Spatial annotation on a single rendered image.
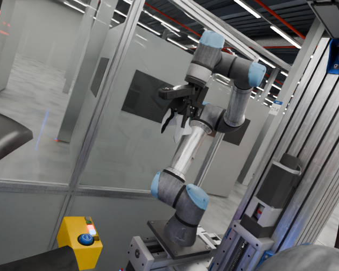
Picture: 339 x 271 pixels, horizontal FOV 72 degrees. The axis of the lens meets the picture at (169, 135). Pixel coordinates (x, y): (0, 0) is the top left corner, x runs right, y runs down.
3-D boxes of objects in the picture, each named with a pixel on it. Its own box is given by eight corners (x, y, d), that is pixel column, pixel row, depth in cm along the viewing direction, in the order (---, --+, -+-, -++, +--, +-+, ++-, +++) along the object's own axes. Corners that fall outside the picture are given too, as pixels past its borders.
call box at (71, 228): (54, 240, 85) (63, 215, 83) (82, 239, 91) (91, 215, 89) (62, 277, 73) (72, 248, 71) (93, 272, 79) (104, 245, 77)
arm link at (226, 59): (228, 80, 88) (225, 74, 78) (202, 70, 92) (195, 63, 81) (238, 60, 87) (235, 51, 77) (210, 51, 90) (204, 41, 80)
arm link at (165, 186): (173, 208, 99) (227, 105, 114) (143, 191, 104) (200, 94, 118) (176, 211, 110) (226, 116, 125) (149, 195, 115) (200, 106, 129)
